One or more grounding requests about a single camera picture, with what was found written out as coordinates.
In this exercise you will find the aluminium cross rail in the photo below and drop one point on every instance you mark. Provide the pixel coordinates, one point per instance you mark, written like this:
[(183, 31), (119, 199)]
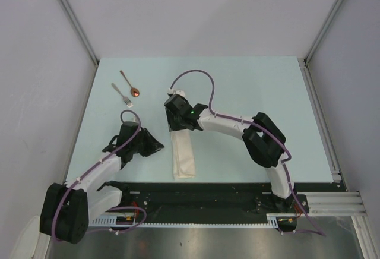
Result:
[(335, 204)]

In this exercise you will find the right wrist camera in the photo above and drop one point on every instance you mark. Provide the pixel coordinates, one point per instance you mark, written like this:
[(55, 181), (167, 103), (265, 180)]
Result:
[(175, 91)]

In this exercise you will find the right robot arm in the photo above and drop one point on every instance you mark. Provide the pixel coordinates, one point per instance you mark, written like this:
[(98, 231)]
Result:
[(264, 142)]

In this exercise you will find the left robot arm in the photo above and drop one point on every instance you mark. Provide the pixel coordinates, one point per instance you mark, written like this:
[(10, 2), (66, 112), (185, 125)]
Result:
[(69, 208)]

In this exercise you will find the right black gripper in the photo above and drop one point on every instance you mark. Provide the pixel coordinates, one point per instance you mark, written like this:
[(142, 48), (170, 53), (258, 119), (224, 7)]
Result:
[(173, 126)]

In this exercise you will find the right aluminium frame post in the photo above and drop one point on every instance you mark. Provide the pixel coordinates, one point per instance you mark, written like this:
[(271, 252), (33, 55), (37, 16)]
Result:
[(327, 23)]

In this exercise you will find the copper spoon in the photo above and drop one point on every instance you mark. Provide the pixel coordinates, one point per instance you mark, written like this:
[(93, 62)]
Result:
[(133, 90)]

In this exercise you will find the aluminium frame post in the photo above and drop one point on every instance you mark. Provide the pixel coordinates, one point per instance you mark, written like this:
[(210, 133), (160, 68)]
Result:
[(78, 30), (327, 23)]

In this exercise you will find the silver fork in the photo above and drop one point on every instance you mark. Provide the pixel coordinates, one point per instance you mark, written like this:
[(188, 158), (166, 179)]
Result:
[(125, 99)]

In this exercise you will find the white slotted cable duct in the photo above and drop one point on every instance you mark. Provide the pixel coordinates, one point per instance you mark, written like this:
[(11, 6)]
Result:
[(118, 222)]

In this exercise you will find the white cloth napkin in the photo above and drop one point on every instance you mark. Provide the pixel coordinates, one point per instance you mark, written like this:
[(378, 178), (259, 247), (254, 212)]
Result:
[(183, 155)]

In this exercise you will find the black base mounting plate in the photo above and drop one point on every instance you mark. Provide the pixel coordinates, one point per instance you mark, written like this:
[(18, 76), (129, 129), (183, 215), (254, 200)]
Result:
[(205, 201)]

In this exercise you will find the left aluminium frame post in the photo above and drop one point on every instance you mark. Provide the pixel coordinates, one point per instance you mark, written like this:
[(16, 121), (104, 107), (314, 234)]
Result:
[(78, 30)]

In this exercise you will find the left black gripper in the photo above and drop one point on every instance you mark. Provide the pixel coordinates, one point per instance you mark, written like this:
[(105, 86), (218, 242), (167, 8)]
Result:
[(152, 146)]

